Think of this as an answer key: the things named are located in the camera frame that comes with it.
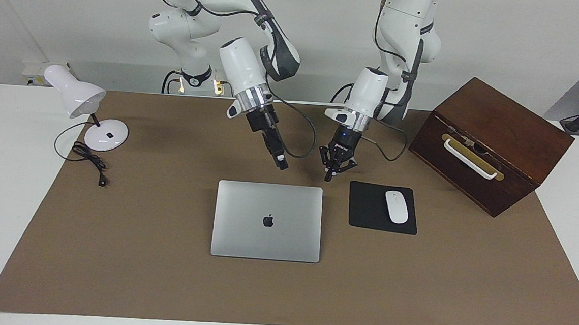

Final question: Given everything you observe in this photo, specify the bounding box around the white power strip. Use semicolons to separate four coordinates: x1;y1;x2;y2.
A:
22;60;78;90

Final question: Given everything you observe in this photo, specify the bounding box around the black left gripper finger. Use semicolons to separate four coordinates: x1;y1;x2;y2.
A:
317;145;338;183
333;155;358;181

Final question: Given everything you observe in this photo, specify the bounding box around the silver laptop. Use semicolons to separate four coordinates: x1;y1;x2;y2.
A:
210;180;325;264

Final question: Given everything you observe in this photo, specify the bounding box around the white desk lamp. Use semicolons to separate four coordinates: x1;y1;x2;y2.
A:
39;63;134;154

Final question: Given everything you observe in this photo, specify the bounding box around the black mouse pad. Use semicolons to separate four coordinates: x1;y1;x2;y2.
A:
346;181;421;236

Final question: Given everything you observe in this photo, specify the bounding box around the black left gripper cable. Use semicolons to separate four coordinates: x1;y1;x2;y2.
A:
358;117;409;163

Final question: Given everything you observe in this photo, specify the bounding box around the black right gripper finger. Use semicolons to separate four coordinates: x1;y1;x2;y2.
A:
271;126;292;171
260;128;286;171

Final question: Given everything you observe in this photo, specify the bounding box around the white computer mouse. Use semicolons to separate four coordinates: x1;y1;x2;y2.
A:
383;190;411;225

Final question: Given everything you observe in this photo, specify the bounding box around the black right arm base cable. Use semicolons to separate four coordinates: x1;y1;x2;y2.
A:
161;69;184;95

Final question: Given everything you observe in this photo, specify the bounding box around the white box handle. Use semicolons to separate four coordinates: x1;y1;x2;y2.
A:
441;138;501;181

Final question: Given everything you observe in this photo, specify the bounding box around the black left arm base cable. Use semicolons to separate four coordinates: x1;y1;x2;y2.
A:
330;81;354;105

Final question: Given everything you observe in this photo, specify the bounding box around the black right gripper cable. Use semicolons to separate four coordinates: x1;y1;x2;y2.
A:
264;92;321;160

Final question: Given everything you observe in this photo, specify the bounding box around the brown table mat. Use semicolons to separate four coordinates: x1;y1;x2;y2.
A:
0;81;579;325

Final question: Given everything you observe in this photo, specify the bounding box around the black lamp power cable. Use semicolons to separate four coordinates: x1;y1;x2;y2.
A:
52;118;112;188

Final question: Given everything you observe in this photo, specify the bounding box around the dark wooden box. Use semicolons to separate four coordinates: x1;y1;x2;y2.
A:
404;73;579;223

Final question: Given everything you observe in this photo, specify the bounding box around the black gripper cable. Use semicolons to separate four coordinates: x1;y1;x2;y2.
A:
358;117;409;163
264;92;321;160

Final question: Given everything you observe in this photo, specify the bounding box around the black arm base cable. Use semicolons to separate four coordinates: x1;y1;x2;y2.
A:
330;81;354;105
161;69;184;95

